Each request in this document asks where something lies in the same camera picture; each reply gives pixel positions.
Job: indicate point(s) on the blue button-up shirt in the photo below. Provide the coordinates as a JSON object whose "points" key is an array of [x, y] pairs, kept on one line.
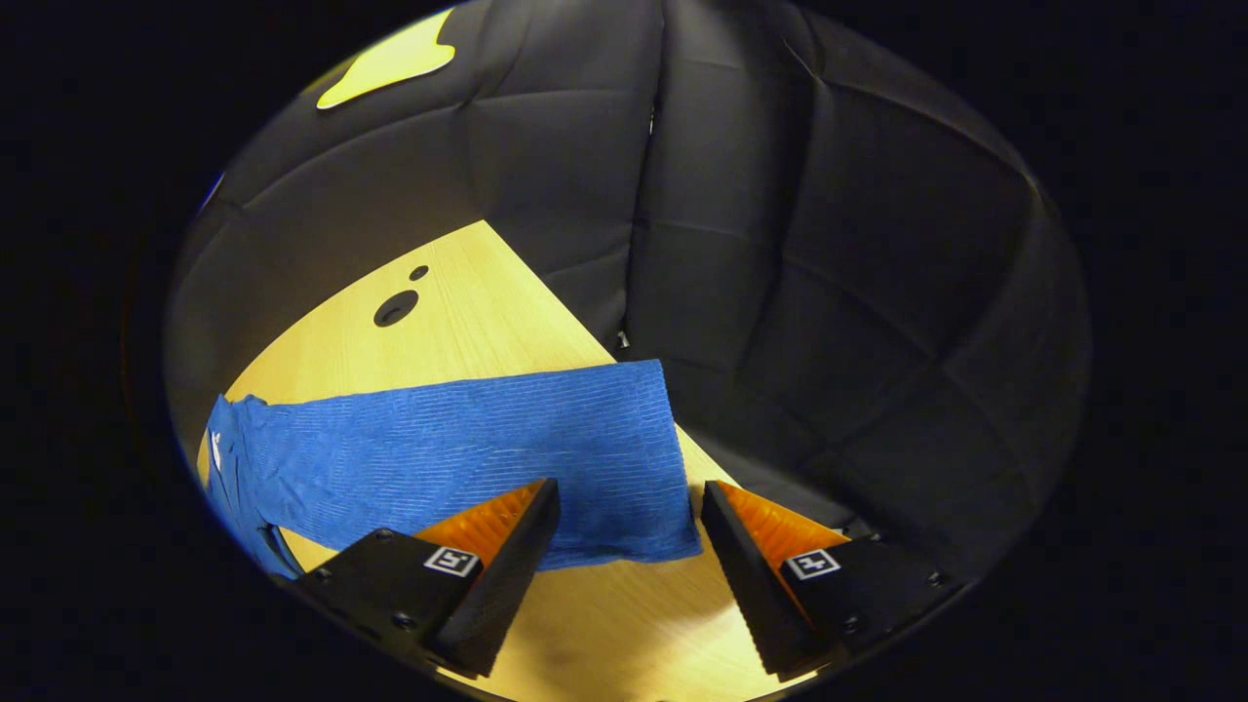
{"points": [[439, 448]]}

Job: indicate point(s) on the black backdrop cloth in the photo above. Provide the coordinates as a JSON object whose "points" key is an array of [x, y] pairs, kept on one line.
{"points": [[829, 244]]}

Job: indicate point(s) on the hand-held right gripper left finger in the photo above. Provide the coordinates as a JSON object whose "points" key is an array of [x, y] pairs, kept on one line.
{"points": [[507, 585]]}

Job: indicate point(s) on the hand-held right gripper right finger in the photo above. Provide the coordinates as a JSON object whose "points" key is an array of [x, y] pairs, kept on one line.
{"points": [[746, 585]]}

